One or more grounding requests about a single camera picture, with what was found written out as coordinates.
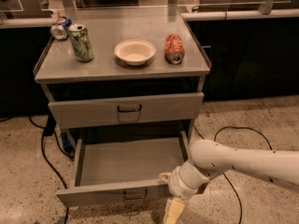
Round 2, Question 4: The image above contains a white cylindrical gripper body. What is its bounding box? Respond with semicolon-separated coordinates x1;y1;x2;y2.
168;166;203;201

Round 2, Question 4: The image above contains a grey drawer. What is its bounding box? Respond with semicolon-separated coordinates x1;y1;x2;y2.
49;92;204;129
56;132;189;207

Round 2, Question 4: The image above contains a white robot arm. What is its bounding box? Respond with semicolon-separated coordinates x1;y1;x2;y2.
160;139;299;224

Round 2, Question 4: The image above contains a grey top drawer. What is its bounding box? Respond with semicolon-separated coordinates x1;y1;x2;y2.
49;92;204;129

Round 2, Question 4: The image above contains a grey metal drawer cabinet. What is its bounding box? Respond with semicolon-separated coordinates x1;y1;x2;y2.
36;7;209;134

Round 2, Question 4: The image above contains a white paper bowl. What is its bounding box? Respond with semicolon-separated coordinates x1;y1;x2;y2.
114;39;156;66

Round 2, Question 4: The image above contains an orange soda can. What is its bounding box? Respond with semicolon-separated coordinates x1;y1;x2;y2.
164;34;185;64

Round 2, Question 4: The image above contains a green soda can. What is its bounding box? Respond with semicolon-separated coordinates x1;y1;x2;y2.
68;23;93;63

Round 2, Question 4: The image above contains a blue red soda can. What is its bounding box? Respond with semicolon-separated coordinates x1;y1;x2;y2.
50;17;72;40

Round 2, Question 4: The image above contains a black cable left floor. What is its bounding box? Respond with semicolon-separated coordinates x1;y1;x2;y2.
27;115;76;224

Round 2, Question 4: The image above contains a white counter rail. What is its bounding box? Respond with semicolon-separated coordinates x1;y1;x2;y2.
181;8;299;21

